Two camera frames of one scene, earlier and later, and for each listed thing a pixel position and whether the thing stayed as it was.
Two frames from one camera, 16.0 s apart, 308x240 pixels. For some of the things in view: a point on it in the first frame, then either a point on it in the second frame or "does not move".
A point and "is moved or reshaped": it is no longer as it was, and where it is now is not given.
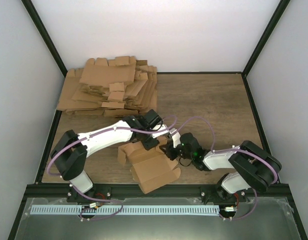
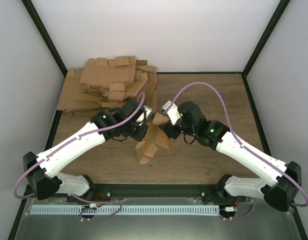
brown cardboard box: (152, 168) is moved or reshaped
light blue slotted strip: (120, 210) does not move
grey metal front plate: (263, 218) does not move
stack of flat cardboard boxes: (122, 87) does not move
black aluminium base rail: (76, 190) does not move
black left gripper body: (148, 145) → (137, 136)
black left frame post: (42, 31) does not move
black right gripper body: (173, 155) → (169, 130)
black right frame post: (280, 9) does not move
